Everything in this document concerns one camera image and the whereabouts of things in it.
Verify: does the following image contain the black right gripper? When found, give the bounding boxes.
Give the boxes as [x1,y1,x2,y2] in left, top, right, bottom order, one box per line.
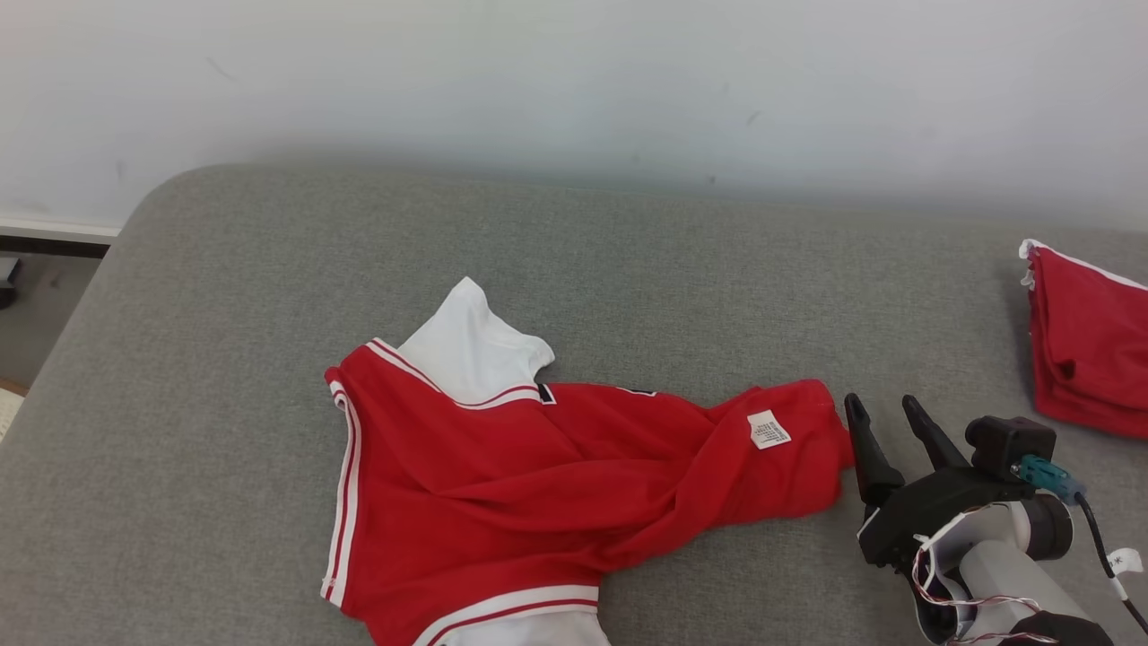
[843,393,1032,571]

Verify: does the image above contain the red Bulls 23 shorts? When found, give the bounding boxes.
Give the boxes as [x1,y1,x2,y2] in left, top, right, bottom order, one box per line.
[1019,239,1148,441]

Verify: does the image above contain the red white basketball jersey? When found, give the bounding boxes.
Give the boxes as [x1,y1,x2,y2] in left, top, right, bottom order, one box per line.
[320,276,855,646]

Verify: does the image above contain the red white thin wire bundle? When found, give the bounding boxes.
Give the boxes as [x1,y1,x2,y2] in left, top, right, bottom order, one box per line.
[910,534,1061,646]

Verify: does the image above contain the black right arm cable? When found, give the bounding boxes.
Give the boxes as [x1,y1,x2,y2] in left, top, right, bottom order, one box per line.
[1074,493,1148,633]

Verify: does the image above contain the white black wall baseboard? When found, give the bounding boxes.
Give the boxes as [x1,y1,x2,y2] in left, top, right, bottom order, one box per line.
[0,215,123,261]

